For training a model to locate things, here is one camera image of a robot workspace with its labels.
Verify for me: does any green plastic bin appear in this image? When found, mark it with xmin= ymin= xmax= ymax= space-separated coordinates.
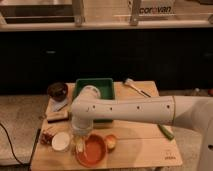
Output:
xmin=72 ymin=77 xmax=116 ymax=124

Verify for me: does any dark brown bowl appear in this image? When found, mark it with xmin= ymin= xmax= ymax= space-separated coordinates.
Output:
xmin=47 ymin=82 xmax=68 ymax=102

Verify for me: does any small brown toy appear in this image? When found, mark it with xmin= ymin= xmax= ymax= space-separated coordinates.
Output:
xmin=40 ymin=132 xmax=53 ymax=145

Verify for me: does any white round cup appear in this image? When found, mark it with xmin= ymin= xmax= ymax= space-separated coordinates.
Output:
xmin=52 ymin=132 xmax=70 ymax=152

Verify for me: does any wooden board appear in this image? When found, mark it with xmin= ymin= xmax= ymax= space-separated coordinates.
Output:
xmin=30 ymin=80 xmax=184 ymax=171

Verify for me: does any red bowl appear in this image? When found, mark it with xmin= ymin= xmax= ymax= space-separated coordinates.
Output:
xmin=76 ymin=134 xmax=107 ymax=168

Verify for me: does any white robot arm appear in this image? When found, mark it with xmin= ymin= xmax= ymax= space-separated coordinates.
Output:
xmin=71 ymin=85 xmax=213 ymax=171

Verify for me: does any wooden block sponge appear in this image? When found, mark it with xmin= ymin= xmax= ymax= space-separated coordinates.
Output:
xmin=47 ymin=111 xmax=69 ymax=123

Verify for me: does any small orange fruit toy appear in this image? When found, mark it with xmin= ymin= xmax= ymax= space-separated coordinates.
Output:
xmin=105 ymin=134 xmax=117 ymax=150

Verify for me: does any green vegetable toy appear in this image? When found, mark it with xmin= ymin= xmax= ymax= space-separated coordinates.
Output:
xmin=158 ymin=125 xmax=174 ymax=141

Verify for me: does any black cable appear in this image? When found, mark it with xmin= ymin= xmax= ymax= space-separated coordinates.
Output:
xmin=0 ymin=122 xmax=42 ymax=166

